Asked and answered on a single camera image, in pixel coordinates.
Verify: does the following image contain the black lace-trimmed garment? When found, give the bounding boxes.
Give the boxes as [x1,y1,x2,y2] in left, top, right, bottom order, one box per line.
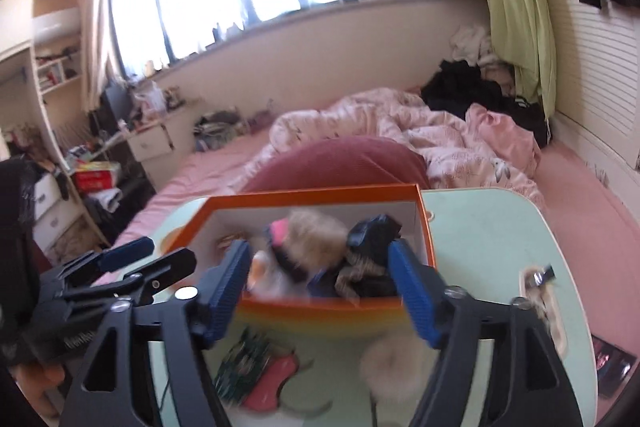
[307,215,401,303]

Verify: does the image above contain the person's left hand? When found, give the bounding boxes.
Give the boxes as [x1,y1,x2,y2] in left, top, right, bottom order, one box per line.
[10,362,65,418]

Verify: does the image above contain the red tissue box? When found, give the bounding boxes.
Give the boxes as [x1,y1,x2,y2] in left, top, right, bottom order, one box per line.
[73,161,122,194]

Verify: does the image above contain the items in table slot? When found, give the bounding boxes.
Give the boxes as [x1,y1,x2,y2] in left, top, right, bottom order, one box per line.
[518,265,568,359]

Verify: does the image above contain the white fluffy pompom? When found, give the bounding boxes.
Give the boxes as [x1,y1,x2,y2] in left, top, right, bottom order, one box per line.
[359,333,437,404]

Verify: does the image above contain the white bedside desk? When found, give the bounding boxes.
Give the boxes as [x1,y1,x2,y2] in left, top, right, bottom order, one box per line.
[96,98,206,191]

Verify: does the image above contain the green toy car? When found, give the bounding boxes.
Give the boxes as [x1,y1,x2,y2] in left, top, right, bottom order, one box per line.
[214,329,302,414]

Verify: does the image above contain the mint cartoon lap table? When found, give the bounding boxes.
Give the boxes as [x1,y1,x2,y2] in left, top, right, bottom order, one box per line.
[92,186,600,427]

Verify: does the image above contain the doll with plastic-wrapped head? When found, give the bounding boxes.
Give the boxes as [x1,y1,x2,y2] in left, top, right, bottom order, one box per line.
[247,208,348,300]

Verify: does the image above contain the pink bed sheet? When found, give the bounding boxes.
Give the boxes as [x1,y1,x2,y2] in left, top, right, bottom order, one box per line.
[89,126,640,423]

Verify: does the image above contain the orange gradient storage box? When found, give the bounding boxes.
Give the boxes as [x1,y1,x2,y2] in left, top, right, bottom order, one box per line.
[162,184,436,337]

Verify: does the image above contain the pink crumpled blanket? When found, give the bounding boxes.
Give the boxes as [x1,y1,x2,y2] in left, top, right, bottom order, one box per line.
[231,88,544,209]

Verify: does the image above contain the dark red pillow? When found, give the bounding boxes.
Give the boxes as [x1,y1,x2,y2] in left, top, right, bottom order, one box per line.
[240,135,430,193]

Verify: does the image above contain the black clothes pile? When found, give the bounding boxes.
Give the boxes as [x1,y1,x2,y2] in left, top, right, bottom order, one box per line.
[420,61,551,148]

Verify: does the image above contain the white clothes pile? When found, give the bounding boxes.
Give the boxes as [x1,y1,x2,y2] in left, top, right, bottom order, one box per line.
[449,25,515,96]

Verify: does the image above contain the green curtain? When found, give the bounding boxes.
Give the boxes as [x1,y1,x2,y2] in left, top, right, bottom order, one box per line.
[487,0,558,118]

